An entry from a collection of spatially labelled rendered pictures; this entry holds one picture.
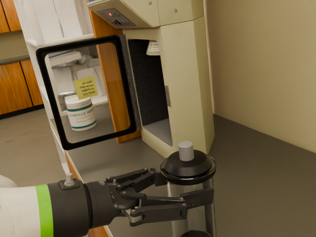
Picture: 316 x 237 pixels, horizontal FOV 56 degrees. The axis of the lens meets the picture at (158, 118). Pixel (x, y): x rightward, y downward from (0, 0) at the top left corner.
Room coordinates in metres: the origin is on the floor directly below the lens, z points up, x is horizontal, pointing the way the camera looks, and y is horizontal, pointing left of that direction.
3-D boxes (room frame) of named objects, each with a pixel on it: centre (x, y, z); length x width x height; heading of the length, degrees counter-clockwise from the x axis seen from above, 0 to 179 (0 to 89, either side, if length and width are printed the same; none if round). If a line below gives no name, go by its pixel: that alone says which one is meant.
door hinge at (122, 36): (1.16, 0.08, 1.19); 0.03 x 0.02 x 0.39; 24
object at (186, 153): (0.51, -0.04, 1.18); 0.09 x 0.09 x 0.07
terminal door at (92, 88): (1.11, 0.24, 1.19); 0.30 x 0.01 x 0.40; 106
